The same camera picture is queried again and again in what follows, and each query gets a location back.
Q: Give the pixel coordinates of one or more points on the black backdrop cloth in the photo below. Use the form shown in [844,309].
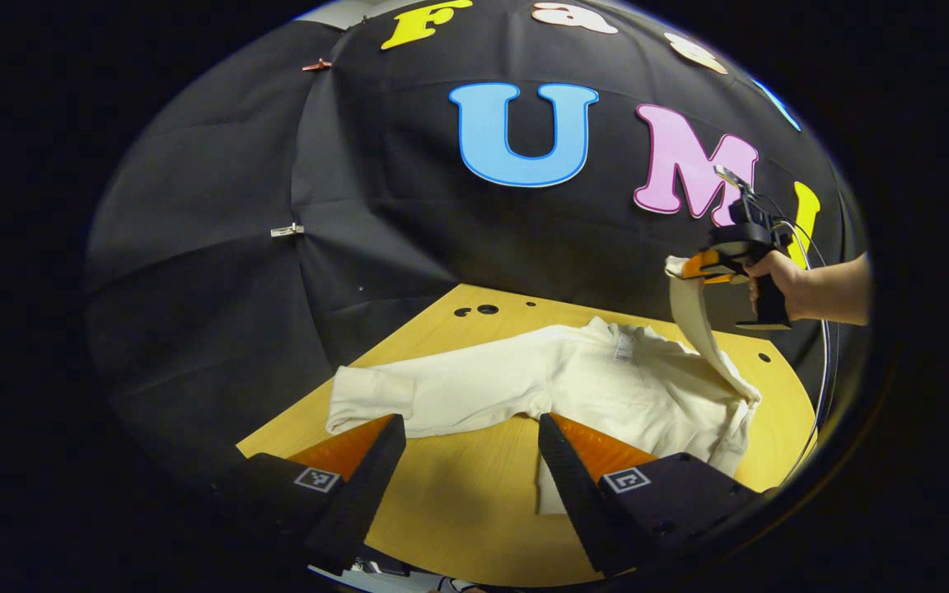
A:
[409,214]

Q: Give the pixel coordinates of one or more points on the white sweatshirt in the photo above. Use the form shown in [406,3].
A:
[606,387]

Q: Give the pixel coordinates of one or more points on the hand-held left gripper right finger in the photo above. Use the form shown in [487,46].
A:
[569,494]

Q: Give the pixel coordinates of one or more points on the white cloth clip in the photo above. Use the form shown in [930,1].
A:
[287,230]

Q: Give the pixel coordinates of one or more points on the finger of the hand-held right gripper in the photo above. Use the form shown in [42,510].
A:
[709,265]

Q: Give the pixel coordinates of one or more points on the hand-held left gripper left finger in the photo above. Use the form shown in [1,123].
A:
[363,494]

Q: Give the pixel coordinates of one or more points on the red cloth clip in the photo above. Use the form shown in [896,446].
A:
[318,64]

